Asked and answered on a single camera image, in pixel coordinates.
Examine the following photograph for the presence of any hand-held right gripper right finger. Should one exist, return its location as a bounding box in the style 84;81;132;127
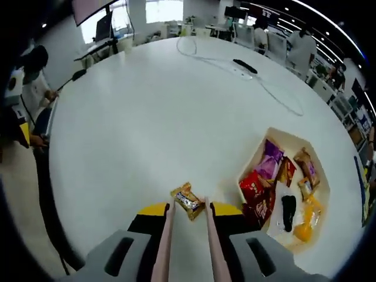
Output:
210;200;330;282

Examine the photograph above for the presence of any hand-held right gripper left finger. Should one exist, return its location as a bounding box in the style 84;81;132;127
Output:
58;202;173;282

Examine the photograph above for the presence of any yellow clear snack food packet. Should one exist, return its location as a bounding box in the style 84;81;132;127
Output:
293;221;317;243
302;196;324;224

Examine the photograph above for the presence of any black snack food packet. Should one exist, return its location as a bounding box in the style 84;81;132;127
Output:
281;194;297;232

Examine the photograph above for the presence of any long red snack food packet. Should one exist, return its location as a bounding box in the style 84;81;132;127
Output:
239;170;277;229

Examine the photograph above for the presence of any small red snack food packet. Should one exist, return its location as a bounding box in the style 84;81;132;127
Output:
276;156;297;188

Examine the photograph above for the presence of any gold snack food packet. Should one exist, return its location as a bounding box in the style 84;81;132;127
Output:
170;182;206;221

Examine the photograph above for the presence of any purple snack food packet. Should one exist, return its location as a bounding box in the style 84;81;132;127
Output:
255;138;285;180
293;146;320;184

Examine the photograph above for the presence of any beige hexagonal container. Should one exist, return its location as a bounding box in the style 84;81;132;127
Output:
237;126;331;256

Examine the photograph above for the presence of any grey desk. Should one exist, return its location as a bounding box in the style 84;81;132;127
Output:
73;39;133;61

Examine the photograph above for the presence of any dark desk monitor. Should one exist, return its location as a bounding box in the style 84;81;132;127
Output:
95;13;114;42

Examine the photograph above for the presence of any large display screen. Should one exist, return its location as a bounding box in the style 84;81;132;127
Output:
72;0;118;26

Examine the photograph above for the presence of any white power strip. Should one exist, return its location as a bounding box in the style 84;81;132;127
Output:
231;66;253;80

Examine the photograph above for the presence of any black oblong device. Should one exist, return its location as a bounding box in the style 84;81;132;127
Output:
233;58;259;74

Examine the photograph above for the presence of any white office chair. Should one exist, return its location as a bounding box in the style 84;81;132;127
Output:
233;23;255;49
266;32;288;64

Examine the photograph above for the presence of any black monitor on stand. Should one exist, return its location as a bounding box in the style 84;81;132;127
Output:
224;6;247;18

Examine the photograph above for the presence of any white power cable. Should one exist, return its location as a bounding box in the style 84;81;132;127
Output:
176;36;304;117

